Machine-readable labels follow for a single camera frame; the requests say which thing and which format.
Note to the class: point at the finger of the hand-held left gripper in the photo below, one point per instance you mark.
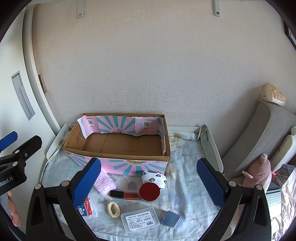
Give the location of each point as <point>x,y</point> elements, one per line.
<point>30,144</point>
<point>9,139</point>

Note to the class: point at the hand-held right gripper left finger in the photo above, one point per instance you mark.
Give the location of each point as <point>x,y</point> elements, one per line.
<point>86,183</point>

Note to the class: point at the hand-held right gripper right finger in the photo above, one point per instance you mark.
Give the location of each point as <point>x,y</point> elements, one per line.
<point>210,185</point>

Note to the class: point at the pink fuzzy cloth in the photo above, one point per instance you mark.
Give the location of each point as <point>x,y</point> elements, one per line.
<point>104,183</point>

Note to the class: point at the red and blue card packet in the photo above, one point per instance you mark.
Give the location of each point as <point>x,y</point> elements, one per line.
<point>89,209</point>

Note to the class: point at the black and red ink pad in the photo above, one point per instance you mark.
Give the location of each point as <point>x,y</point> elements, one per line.
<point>116,194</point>

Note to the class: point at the blue-grey square box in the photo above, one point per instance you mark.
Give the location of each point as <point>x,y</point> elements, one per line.
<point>171,218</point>

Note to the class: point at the pink-lined cardboard box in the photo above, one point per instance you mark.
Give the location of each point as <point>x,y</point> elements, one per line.
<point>120,143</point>

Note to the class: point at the red round container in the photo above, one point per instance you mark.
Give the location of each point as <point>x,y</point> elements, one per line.
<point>149,191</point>

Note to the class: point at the clear plastic floss box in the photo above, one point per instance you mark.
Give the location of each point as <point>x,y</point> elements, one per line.
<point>138,220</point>

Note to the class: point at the person's left hand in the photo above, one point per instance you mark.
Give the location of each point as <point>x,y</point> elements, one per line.
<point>14,213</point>

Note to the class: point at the white door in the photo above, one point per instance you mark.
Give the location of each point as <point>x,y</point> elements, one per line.
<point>7,115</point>

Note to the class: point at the cream hair scrunchie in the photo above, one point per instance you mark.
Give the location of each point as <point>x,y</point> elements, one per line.
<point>109,208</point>

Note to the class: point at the pink plush toy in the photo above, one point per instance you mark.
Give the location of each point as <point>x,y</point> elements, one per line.
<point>259,173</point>

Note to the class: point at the white spotted sock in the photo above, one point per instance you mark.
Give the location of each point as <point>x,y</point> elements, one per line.
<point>157,177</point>

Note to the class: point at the grey headboard cushion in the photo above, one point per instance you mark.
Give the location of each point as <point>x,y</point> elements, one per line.
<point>252,139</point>

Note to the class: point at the silver laptop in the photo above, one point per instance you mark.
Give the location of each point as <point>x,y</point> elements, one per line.
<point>274,198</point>

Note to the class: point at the pink blanket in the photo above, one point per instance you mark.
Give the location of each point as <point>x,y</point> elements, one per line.
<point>284,210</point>

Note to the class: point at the white cushion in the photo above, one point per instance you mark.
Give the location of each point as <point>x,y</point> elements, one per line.
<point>284,148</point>

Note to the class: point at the white wall bracket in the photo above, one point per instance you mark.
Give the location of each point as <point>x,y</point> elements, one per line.
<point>217,8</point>
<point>80,8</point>

